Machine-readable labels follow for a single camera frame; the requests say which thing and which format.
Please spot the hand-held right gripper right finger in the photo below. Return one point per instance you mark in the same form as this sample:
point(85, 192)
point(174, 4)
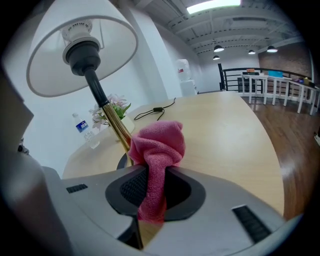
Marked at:
point(220, 200)

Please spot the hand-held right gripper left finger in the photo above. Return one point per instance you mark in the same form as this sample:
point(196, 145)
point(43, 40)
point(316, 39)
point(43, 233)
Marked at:
point(87, 200)

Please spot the pink cloth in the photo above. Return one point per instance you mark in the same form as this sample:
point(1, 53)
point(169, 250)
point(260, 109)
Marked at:
point(157, 150)

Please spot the white table lamp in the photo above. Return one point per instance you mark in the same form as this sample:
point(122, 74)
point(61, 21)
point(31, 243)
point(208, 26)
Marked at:
point(82, 57)

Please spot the black pendant lamp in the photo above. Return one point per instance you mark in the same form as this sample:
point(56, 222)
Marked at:
point(251, 52)
point(216, 57)
point(272, 49)
point(218, 48)

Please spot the clear water bottle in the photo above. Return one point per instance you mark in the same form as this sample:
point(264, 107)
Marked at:
point(85, 132)

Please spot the pink flowers in cream pot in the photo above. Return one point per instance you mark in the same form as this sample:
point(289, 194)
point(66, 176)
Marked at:
point(117, 110)

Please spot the white water dispenser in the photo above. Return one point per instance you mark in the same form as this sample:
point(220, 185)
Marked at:
point(188, 88)

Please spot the black railing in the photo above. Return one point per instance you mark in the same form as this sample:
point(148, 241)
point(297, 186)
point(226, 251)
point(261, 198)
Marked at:
point(225, 77)

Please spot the white table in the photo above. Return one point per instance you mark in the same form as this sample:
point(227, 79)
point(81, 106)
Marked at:
point(252, 77)
point(277, 79)
point(307, 88)

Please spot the orange tray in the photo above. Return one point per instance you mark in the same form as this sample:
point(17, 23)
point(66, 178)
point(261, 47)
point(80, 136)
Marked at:
point(251, 72)

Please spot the clear water jug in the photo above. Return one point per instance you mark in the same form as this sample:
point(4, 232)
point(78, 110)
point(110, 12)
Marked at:
point(183, 70)

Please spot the blue box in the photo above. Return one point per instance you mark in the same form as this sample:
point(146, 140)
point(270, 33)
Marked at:
point(275, 74)

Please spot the dark boxes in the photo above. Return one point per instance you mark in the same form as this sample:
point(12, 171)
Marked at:
point(305, 81)

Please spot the long ceiling light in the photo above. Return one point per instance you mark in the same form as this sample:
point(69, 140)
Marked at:
point(212, 6)

